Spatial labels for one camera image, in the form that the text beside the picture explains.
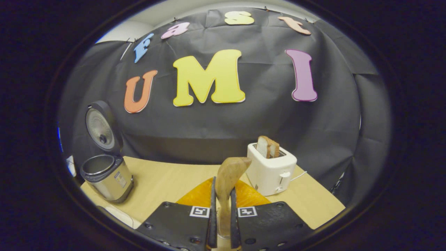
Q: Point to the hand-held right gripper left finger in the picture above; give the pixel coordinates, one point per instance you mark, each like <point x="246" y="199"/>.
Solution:
<point x="213" y="223"/>

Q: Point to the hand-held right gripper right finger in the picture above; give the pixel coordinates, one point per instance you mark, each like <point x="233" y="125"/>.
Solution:
<point x="233" y="223"/>

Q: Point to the wooden spoon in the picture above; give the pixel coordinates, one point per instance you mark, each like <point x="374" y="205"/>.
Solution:
<point x="228" y="174"/>

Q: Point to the clear plastic rice container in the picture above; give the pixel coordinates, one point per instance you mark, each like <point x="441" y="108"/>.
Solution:
<point x="120" y="216"/>

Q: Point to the black silver rice cooker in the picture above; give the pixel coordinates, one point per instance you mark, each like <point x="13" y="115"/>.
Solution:
<point x="108" y="181"/>

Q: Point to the white toaster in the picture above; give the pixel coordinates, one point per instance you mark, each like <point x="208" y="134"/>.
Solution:
<point x="268" y="174"/>

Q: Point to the toasted bread slice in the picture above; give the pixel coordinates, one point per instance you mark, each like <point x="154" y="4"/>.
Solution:
<point x="267" y="146"/>

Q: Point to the black backdrop cloth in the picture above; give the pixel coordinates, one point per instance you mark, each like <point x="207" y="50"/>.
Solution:
<point x="264" y="118"/>

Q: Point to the white side table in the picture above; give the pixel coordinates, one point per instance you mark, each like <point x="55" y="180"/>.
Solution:
<point x="70" y="165"/>

